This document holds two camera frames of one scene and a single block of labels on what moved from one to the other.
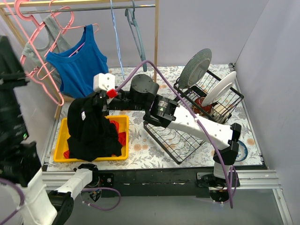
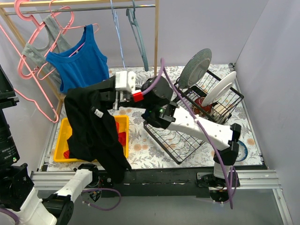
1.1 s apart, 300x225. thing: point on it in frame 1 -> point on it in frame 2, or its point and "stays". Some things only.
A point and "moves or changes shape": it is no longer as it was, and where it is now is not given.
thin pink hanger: [62, 27] stays
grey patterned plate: [195, 69] stays
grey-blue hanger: [142, 56] stays
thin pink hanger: [27, 74] -> [26, 97]
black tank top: [87, 119] moves or changes shape
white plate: [219, 90] stays
